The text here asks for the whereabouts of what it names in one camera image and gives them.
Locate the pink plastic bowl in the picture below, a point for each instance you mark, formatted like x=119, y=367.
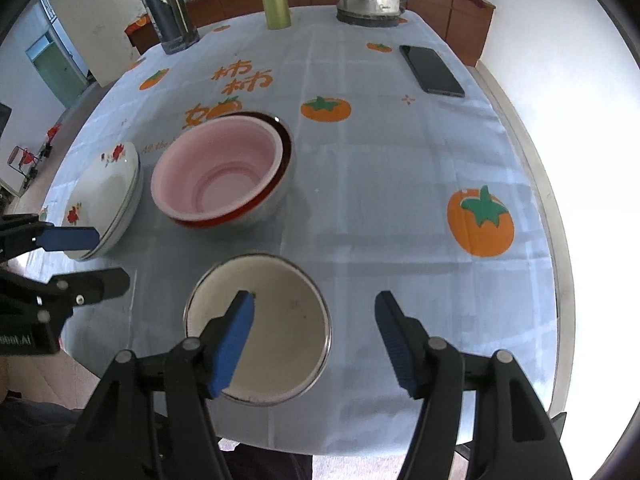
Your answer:
x=215, y=174

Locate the red folding chair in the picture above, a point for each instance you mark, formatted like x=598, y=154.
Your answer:
x=25, y=163

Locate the black smartphone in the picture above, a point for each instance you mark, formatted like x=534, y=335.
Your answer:
x=431, y=72

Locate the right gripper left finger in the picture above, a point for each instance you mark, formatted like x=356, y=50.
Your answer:
x=148, y=419

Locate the persimmon print tablecloth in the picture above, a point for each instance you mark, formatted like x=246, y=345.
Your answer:
x=393, y=189

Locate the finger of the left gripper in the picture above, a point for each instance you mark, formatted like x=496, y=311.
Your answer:
x=78, y=289
x=23, y=233

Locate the white enamel bowl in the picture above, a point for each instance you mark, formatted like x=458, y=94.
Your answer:
x=290, y=339

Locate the large dark thermos jug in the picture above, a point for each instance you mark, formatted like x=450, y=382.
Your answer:
x=173, y=24

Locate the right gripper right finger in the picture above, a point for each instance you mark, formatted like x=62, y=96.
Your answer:
x=513, y=436

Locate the red flower white plate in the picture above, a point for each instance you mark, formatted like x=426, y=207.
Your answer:
x=106, y=197

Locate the stainless steel bowl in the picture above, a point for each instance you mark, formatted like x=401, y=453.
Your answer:
x=260, y=179

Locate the green door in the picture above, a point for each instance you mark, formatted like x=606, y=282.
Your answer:
x=57, y=70

